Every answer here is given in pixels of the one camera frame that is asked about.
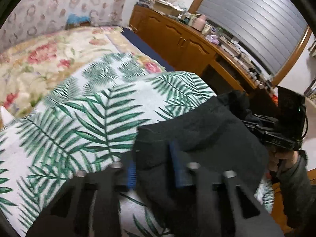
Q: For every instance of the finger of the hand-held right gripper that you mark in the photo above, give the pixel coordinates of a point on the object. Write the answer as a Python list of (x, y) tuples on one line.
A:
[(266, 119), (254, 130)]

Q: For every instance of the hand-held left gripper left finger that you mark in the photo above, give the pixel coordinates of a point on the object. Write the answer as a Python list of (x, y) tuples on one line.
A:
[(130, 175)]

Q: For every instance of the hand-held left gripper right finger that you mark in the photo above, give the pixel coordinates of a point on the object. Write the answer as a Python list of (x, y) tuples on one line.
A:
[(176, 163)]

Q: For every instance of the dark labelled garment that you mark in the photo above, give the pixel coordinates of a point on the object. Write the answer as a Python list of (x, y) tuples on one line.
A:
[(209, 133)]

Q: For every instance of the person's right hand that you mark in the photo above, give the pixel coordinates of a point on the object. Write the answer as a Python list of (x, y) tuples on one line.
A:
[(284, 158)]

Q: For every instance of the leaf print blanket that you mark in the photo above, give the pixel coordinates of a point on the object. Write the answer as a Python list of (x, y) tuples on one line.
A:
[(98, 108)]

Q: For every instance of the purple tissue holder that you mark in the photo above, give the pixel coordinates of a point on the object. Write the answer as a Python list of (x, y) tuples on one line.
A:
[(212, 38)]

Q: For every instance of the grey window blind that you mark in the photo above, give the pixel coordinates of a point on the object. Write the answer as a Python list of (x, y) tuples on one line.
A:
[(246, 12)]

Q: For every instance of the wooden cabinet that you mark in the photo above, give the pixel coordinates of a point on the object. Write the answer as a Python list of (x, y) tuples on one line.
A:
[(177, 42)]

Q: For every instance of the pink bottle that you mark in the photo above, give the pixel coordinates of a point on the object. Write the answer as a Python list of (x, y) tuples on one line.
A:
[(199, 22)]

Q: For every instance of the dark blue mattress sheet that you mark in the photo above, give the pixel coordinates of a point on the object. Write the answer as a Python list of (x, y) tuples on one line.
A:
[(145, 47)]

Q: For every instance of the floral bed sheet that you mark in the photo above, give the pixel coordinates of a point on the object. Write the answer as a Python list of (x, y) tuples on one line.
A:
[(49, 54)]

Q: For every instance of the cardboard box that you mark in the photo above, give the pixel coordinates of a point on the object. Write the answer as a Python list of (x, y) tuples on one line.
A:
[(167, 8)]

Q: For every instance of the blue cloth in box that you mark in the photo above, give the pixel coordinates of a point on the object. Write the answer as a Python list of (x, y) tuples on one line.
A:
[(76, 18)]

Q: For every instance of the circle pattern curtain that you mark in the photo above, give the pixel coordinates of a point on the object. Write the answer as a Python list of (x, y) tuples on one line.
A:
[(49, 5)]

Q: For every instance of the wooden window frame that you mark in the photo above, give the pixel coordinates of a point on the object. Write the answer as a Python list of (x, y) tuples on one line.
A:
[(291, 59)]

